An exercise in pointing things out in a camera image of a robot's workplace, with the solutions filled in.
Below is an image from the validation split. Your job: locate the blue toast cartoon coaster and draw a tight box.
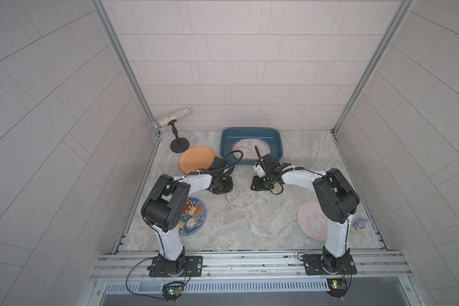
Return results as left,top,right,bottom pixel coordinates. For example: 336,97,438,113
177,197,208,236

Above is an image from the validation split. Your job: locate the white doodle flower coaster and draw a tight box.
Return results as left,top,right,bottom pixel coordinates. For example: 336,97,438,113
232,138,271,160

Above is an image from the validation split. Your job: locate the left aluminium corner post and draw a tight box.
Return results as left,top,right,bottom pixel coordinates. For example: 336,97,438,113
91,0,154,122

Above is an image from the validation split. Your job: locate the glitter microphone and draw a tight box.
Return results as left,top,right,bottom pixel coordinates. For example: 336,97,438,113
149,108,191,132

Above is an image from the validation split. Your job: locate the white butterfly doodle coaster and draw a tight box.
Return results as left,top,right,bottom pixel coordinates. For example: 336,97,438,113
226,175,256,207

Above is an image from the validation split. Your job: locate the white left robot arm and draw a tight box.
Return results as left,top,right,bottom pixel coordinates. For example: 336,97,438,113
140,157,236,275

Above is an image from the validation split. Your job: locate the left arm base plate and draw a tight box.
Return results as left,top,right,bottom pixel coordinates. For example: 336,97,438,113
147,254,203,277

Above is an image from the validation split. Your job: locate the black microphone stand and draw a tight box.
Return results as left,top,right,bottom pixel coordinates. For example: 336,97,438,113
168,119,189,153

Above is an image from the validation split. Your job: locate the orange round coaster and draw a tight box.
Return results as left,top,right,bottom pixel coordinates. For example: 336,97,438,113
178,145,216,175

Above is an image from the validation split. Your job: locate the aluminium corner frame post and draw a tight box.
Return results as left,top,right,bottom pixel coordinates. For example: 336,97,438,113
331,0,416,136

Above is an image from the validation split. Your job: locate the green circuit board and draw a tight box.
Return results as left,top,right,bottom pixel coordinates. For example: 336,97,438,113
161,281,184,302
327,279,349,298

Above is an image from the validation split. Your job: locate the aluminium front rail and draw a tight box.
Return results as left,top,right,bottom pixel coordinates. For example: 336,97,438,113
91,250,414,295

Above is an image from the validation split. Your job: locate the pink unicorn round coaster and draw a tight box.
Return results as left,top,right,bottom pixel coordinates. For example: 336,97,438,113
297,201,328,242

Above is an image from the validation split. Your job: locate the left green circuit board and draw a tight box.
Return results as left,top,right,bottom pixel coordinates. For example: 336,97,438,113
161,281,184,302

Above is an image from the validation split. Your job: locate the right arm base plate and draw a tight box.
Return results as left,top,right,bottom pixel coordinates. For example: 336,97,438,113
301,252,358,275

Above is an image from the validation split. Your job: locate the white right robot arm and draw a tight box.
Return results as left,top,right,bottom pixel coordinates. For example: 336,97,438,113
251,154,360,274

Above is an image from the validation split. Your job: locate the right green circuit board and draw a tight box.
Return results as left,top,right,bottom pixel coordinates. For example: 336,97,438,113
327,279,349,298

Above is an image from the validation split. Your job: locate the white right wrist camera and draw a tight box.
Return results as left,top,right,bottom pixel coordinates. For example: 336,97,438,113
253,161,266,177

